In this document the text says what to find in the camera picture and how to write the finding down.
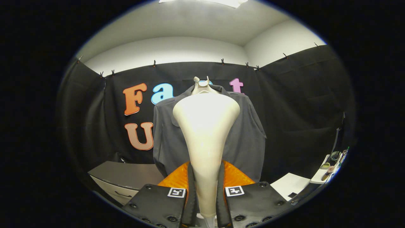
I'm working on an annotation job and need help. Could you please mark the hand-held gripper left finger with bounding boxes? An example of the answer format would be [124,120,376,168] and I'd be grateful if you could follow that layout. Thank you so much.
[122,161,197,228]

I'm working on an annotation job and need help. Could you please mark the hanging black cable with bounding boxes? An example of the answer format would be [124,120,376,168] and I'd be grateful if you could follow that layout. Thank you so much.
[332,112,346,154]

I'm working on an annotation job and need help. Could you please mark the white side shelf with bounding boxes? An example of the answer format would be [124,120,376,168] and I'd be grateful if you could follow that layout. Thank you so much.
[311,154,340,184]

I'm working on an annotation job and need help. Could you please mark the grey cabinet with dark top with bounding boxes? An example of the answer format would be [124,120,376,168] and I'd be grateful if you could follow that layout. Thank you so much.
[88,161,165,206]

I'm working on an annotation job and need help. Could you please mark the row of small black clips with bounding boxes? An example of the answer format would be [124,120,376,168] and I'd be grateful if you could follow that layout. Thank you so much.
[78,42,319,78]

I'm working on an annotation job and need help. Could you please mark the wide ceiling light panel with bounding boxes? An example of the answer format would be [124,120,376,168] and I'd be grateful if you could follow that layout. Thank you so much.
[159,0,248,8]

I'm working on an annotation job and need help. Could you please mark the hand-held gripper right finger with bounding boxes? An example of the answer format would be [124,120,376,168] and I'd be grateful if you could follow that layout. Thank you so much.
[216,160,293,228]

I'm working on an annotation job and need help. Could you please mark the cream garment steamer head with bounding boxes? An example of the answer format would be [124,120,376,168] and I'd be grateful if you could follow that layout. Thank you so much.
[172,93,241,219]

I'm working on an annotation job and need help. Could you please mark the black backdrop cloth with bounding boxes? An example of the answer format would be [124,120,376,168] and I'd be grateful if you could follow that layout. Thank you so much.
[57,44,356,193]

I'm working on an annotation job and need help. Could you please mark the dark grey collared shirt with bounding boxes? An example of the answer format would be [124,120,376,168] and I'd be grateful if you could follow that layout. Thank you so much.
[153,84,267,182]

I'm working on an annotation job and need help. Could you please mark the cream plastic clothes hanger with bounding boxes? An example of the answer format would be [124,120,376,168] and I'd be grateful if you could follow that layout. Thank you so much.
[193,76,215,95]

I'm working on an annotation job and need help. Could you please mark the white paper sheet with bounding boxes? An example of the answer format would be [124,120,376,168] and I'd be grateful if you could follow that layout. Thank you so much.
[271,173,311,201]

